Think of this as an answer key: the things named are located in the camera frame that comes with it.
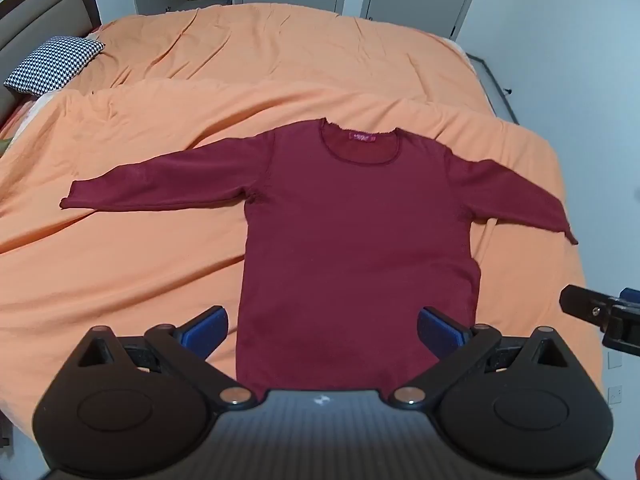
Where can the grey padded headboard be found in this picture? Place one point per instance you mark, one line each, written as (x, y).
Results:
(35, 15)

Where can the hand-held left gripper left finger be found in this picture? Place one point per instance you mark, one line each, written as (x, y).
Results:
(206, 331)

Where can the black and white houndstooth pillow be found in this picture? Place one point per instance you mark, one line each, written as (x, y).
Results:
(55, 62)

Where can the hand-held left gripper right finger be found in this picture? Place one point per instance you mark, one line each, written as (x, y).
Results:
(440, 331)

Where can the white wall socket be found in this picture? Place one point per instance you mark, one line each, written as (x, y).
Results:
(615, 395)
(614, 360)

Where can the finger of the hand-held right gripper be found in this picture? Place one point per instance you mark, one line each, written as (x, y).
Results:
(585, 302)

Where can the maroon long-sleeve shirt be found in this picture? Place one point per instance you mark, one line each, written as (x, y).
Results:
(350, 235)

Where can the orange blanket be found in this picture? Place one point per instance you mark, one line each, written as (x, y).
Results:
(175, 270)

